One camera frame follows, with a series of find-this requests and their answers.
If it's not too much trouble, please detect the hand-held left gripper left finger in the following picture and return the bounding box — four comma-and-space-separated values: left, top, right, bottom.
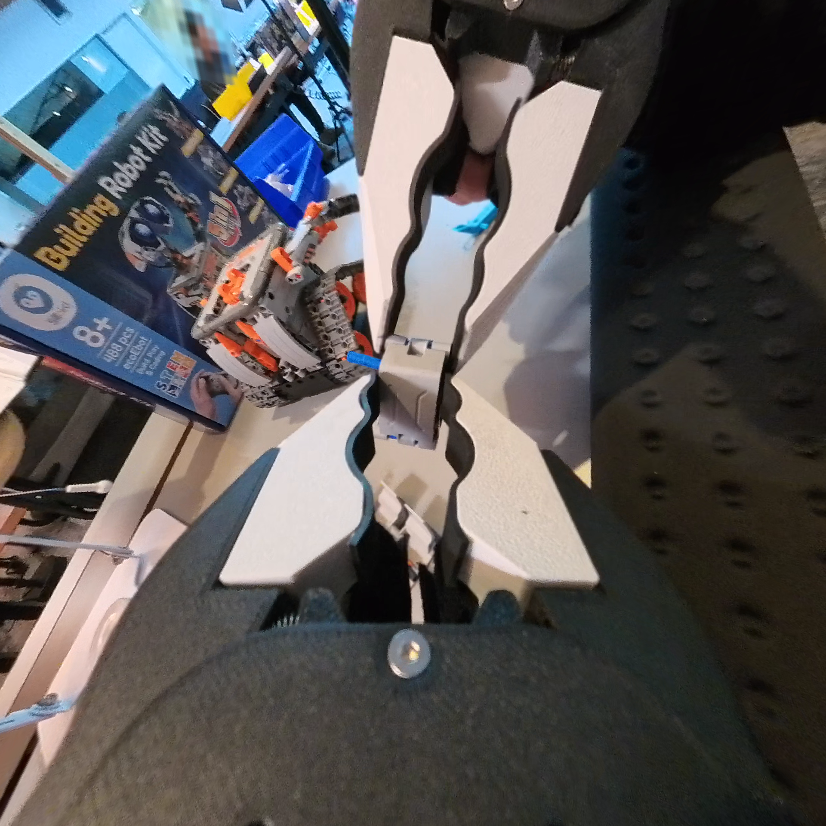
218, 374, 377, 595

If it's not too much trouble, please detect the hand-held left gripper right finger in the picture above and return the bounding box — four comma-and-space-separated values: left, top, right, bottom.
444, 377, 601, 595

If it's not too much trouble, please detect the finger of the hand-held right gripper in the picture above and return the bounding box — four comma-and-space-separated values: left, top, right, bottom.
357, 34, 462, 352
452, 77, 605, 375

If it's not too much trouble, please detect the grey block module orange part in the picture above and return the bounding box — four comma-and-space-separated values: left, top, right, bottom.
376, 481, 441, 572

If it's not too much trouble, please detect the grey block module blue pin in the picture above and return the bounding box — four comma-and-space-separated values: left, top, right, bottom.
347, 336, 453, 450

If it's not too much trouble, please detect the person's right hand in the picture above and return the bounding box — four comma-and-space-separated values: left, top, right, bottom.
444, 150, 496, 207

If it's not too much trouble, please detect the blue plastic storage bin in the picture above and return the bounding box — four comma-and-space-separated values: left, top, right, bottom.
234, 115, 331, 228

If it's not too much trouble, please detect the yellow plastic bin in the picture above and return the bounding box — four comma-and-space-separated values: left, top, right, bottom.
212, 61, 260, 120

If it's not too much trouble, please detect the grey orange tracked toy robot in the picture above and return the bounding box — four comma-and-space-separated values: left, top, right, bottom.
192, 197, 370, 409

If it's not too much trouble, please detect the white zip tie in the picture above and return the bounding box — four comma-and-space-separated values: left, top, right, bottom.
0, 534, 138, 561
0, 481, 114, 499

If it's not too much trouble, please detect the blue tipped zip tie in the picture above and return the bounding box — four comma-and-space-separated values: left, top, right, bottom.
0, 693, 80, 738

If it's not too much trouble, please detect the blue robot kit box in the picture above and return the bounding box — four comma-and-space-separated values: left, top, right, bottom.
0, 86, 285, 433

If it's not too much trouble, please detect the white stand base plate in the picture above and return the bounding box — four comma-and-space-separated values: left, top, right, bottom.
35, 509, 189, 778

